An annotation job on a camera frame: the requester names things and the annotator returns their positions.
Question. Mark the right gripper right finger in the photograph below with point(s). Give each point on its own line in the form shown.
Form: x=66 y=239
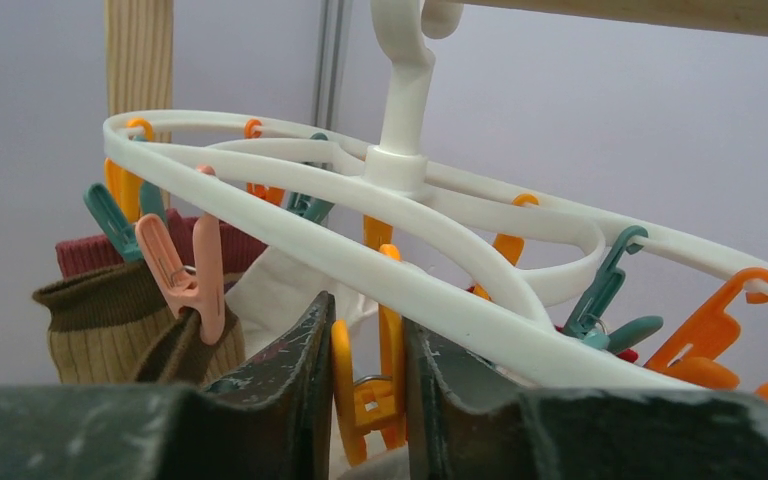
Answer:
x=467 y=421

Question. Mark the teal clip holding sock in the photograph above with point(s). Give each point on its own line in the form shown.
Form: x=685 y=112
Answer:
x=585 y=321

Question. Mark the red white striped sock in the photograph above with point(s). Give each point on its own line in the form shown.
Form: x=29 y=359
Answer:
x=629 y=355

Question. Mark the white hanging sock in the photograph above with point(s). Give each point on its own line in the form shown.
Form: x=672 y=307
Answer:
x=275 y=292

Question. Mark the orange clip holding sock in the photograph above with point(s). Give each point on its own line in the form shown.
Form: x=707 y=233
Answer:
x=375 y=403

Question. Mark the pink clip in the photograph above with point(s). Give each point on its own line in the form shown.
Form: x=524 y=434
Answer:
x=201 y=287

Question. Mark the wooden drying rack frame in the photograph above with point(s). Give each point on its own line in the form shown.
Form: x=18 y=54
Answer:
x=139 y=37

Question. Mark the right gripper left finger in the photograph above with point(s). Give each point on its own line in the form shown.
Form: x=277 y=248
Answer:
x=268 y=419

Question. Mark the tan hanging sock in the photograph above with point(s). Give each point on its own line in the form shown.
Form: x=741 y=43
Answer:
x=102 y=322
x=180 y=355

